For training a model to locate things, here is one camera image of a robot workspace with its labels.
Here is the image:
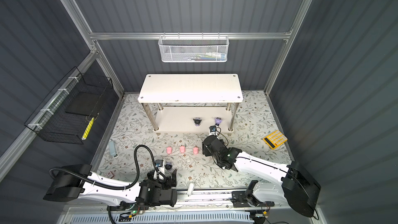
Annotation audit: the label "white ventilated cover strip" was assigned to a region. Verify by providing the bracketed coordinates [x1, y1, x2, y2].
[69, 211, 255, 224]

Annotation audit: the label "dark purple toy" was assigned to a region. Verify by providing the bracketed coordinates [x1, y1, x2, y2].
[165, 163, 173, 171]
[193, 118, 202, 127]

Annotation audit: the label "markers in white basket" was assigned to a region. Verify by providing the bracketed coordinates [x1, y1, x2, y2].
[186, 52, 227, 62]

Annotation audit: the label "white wire mesh basket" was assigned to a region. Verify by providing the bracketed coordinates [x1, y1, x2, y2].
[158, 37, 230, 63]

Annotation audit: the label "black wire basket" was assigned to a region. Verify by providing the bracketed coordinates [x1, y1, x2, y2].
[24, 69, 114, 145]

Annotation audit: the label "yellow marker in basket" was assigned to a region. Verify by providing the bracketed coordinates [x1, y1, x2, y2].
[81, 117, 95, 141]

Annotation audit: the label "yellow calculator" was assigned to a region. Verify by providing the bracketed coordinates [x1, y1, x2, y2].
[263, 130, 288, 150]

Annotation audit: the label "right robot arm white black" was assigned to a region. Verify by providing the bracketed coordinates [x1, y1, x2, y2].
[202, 135, 321, 218]

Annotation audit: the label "white two-tier shelf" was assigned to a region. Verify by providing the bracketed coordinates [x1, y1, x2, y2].
[137, 74, 244, 133]

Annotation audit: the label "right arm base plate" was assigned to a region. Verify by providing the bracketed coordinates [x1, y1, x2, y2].
[231, 191, 275, 208]

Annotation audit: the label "white cylinder on rail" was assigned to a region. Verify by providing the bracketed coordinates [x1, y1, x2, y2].
[187, 183, 195, 197]

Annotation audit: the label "light purple toy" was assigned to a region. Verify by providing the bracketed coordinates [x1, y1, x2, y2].
[215, 117, 222, 126]

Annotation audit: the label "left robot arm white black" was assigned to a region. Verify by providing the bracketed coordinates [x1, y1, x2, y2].
[43, 164, 177, 207]

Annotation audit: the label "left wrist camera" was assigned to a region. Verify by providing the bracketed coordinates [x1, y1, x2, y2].
[155, 159, 165, 177]

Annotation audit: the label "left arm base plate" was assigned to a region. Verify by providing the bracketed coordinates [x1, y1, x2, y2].
[107, 203, 149, 212]

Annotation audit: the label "black corrugated cable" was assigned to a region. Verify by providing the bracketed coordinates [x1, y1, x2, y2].
[49, 144, 156, 191]

